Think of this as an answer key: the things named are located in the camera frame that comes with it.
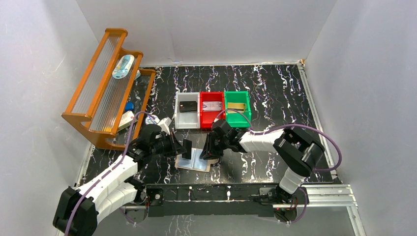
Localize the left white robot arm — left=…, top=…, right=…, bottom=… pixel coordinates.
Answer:
left=53, top=118, right=186, bottom=236

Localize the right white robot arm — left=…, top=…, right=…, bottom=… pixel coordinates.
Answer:
left=200, top=119, right=325, bottom=204

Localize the white plastic bin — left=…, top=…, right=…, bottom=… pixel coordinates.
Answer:
left=174, top=92, right=201, bottom=129

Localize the green plastic bin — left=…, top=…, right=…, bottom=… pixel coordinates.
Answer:
left=224, top=91, right=252, bottom=128

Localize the gold card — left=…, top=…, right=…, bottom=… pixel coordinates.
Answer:
left=228, top=107, right=245, bottom=113
left=227, top=102, right=245, bottom=108

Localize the blue bottle cap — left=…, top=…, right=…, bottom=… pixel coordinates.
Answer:
left=124, top=102, right=134, bottom=112

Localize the blue white round tin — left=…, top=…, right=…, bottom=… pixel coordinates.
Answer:
left=145, top=116, right=160, bottom=125

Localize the wooden three-tier shelf rack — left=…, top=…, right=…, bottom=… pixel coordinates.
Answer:
left=61, top=28, right=156, bottom=150

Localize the beige leather card holder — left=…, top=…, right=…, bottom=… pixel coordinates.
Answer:
left=175, top=148, right=219, bottom=173

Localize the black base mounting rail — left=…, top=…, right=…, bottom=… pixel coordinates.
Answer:
left=146, top=183, right=310, bottom=220

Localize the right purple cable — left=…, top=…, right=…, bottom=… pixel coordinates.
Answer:
left=215, top=108, right=343, bottom=225

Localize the silver card in red bin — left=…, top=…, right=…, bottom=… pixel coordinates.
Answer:
left=203, top=101, right=222, bottom=106

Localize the red plastic bin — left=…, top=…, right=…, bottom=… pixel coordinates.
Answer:
left=199, top=92, right=225, bottom=129

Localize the white red small box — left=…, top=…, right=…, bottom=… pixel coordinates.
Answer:
left=118, top=111, right=137, bottom=132

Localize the dark grey card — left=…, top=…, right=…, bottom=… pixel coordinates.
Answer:
left=179, top=101, right=198, bottom=113

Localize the purple cable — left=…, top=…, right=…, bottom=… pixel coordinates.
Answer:
left=63, top=111, right=157, bottom=236
left=215, top=108, right=343, bottom=225

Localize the gold card in green bin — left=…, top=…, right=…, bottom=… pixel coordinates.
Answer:
left=227, top=102, right=245, bottom=108

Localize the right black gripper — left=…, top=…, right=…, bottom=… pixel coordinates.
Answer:
left=200, top=132, right=229, bottom=159

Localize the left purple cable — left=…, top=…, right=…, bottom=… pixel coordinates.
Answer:
left=63, top=111, right=157, bottom=236

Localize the black card in white bin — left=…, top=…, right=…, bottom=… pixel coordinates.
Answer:
left=179, top=101, right=197, bottom=107

